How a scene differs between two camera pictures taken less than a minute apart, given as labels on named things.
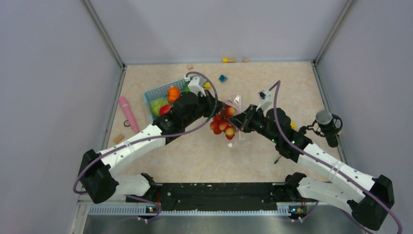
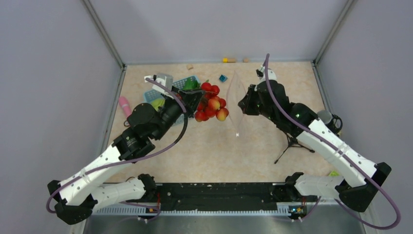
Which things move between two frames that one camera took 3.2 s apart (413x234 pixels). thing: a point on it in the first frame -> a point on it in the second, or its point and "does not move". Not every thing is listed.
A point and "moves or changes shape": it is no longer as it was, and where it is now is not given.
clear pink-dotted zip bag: (231, 108) -> (236, 92)
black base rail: (216, 196) does not move
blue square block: (223, 78) does not move
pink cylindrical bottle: (125, 103) does not move
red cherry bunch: (220, 123) moves or changes shape
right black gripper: (244, 119) -> (245, 104)
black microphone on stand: (327, 125) does not move
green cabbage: (156, 104) does not move
